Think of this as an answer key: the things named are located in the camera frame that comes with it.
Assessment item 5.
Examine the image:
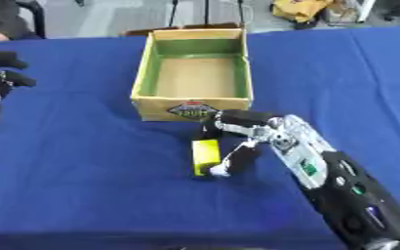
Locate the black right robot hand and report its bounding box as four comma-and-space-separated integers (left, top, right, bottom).
194, 108, 286, 178

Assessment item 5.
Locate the yellow rectangular block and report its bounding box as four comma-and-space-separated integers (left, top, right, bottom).
189, 139, 222, 178

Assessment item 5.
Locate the tan cardboard box green inside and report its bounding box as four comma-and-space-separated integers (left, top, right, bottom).
128, 27, 255, 122

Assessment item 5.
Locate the black chair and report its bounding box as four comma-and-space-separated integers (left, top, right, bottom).
14, 0, 49, 39

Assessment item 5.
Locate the black tripod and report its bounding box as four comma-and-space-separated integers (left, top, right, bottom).
167, 0, 248, 29

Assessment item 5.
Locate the yellow bag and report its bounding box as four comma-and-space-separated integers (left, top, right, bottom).
269, 0, 337, 23

